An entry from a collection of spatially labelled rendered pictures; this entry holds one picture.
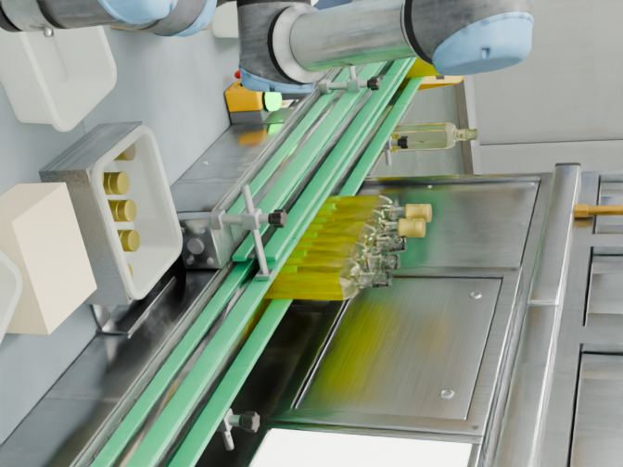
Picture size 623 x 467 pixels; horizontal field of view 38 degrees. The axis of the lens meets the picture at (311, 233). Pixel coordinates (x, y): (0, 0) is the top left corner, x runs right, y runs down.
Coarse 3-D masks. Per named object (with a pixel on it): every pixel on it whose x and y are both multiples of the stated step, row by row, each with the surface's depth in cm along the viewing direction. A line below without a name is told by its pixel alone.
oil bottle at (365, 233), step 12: (312, 228) 165; (324, 228) 164; (336, 228) 163; (348, 228) 162; (360, 228) 162; (372, 228) 161; (300, 240) 163; (312, 240) 162; (324, 240) 161; (336, 240) 160; (348, 240) 160; (360, 240) 159; (372, 240) 159; (372, 252) 160
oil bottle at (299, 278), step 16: (288, 272) 153; (304, 272) 152; (320, 272) 151; (336, 272) 150; (352, 272) 150; (272, 288) 155; (288, 288) 154; (304, 288) 153; (320, 288) 152; (336, 288) 151; (352, 288) 150
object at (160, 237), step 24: (120, 144) 130; (144, 144) 139; (96, 168) 125; (120, 168) 142; (144, 168) 141; (96, 192) 125; (144, 192) 143; (168, 192) 142; (144, 216) 145; (168, 216) 144; (144, 240) 147; (168, 240) 146; (120, 264) 130; (144, 264) 142; (168, 264) 142; (144, 288) 136
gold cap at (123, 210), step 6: (108, 204) 137; (114, 204) 137; (120, 204) 136; (126, 204) 136; (132, 204) 138; (114, 210) 136; (120, 210) 136; (126, 210) 136; (132, 210) 138; (114, 216) 137; (120, 216) 136; (126, 216) 136; (132, 216) 138
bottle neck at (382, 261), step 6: (372, 258) 155; (378, 258) 155; (384, 258) 154; (390, 258) 154; (396, 258) 154; (372, 264) 155; (378, 264) 155; (384, 264) 154; (390, 264) 154; (396, 264) 154; (372, 270) 156; (378, 270) 156; (384, 270) 155; (390, 270) 155; (396, 270) 154
